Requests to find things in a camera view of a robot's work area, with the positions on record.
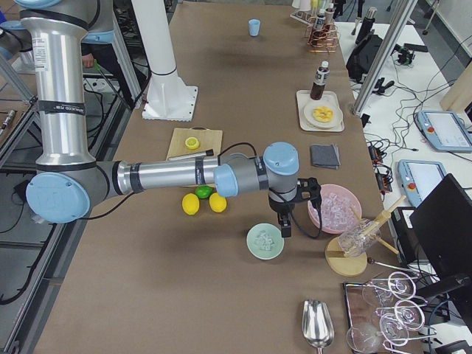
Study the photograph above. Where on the white serving tray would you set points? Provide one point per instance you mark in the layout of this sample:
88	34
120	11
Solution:
303	97

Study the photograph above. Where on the grey folded cloth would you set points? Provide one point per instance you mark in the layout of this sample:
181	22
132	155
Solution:
326	156

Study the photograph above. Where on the black monitor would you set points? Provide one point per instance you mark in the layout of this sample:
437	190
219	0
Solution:
442	224

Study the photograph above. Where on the twisted donut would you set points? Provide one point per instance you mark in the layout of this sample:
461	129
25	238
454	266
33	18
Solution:
322	114

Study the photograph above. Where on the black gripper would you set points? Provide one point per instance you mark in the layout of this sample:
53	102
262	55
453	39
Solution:
279	204

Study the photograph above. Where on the teach pendant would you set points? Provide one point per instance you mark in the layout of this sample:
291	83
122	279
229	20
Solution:
419	178
444	131

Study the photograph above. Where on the black tray with glasses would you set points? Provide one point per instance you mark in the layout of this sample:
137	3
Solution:
385	314

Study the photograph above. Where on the white plate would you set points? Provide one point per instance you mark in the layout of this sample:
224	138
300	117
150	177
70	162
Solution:
334	123

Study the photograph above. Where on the steel muddler black tip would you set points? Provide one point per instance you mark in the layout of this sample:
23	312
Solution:
203	153

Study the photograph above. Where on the pink bowl of ice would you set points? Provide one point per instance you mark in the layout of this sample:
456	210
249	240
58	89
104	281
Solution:
340	209

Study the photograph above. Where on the yellow lemon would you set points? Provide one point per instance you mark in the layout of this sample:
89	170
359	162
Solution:
190	204
217	203

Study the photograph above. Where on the light blue cup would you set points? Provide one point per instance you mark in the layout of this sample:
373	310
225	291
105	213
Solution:
254	27

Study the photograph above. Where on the halved lemon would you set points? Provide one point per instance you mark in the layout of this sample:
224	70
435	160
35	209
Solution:
192	143

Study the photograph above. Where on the mint green bowl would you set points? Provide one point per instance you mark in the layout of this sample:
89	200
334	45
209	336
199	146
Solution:
274	232

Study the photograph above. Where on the teach pendant near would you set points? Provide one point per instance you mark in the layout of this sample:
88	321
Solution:
419	178

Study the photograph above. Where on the yellow lemon right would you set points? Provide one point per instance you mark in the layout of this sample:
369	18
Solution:
217	203

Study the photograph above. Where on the person in black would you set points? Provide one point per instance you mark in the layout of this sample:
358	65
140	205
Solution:
104	55

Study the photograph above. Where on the copper wire bottle rack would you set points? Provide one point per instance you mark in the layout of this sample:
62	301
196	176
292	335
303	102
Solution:
321	32

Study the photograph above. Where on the aluminium frame post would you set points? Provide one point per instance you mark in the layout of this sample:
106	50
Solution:
400	16

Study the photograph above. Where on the teach pendant far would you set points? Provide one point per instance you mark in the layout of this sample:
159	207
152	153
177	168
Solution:
444	131

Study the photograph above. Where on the black bag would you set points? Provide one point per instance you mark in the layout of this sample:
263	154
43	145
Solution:
362	57

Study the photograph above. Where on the dark sauce bottle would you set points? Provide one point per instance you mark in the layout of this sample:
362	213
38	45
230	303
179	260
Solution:
319	81

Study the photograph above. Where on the wooden glass stand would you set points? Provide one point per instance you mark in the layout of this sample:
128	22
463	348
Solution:
353	266

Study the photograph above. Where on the clear glass mug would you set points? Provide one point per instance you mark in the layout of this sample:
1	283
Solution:
356	240

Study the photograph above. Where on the green lime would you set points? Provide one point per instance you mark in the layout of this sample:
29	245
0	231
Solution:
203	191

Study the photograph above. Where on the ice cube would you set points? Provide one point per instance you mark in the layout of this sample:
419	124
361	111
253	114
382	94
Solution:
264	241

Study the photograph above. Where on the metal ice scoop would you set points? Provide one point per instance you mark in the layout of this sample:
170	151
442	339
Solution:
317	326

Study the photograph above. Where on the yellow lemon left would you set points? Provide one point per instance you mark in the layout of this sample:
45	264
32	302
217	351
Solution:
190	204

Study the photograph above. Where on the wooden cutting board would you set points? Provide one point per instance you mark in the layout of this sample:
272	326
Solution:
209	140

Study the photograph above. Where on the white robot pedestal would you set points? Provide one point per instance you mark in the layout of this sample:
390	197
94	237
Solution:
168	97

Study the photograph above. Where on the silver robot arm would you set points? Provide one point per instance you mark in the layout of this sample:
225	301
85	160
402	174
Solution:
69	181

